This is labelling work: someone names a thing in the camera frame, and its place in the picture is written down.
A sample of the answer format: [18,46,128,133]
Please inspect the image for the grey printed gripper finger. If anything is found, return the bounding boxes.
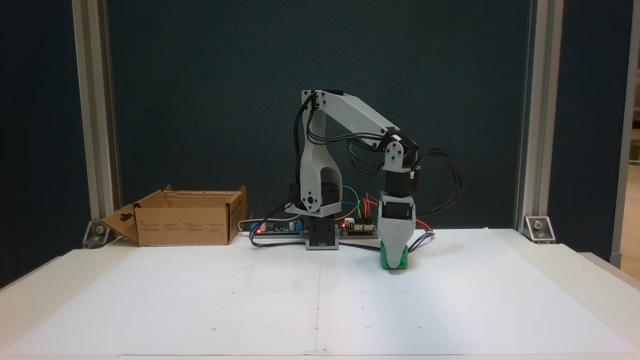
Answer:
[378,220,417,270]

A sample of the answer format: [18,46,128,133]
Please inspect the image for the green dice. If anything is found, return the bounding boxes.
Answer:
[381,240,409,271]

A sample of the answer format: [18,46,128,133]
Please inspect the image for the servo controller circuit board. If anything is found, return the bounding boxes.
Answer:
[340,217,379,240]

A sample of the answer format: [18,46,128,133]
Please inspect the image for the blue power circuit board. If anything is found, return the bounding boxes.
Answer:
[250,218,307,239]

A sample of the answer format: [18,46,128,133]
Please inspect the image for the white paper sheet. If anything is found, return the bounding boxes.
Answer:
[5,228,636,357]

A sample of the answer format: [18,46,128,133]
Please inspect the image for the brown cardboard box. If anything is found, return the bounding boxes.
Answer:
[100,185,249,247]

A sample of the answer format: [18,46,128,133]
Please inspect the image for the dark power cable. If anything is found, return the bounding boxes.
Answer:
[250,231,436,254]

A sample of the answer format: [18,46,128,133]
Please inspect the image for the red and orange wire pair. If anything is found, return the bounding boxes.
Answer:
[365,195,432,234]

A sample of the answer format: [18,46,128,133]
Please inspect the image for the coloured jumper wires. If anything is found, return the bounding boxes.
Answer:
[341,186,376,221]

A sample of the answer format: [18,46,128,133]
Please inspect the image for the black gripper servo cable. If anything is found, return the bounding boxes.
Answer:
[412,148,462,217]

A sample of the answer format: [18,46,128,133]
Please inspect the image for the black forearm servo cable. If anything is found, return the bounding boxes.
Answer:
[306,125,391,176]

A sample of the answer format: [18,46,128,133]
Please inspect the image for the black upper arm servo cable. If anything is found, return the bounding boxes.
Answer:
[294,92,321,203]

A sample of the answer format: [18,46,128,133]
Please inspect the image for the metal corner bracket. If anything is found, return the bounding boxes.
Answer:
[82,220,112,249]
[523,216,556,245]

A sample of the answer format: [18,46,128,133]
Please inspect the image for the aluminium frame post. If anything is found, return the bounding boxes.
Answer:
[514,0,566,232]
[610,0,640,269]
[72,0,123,237]

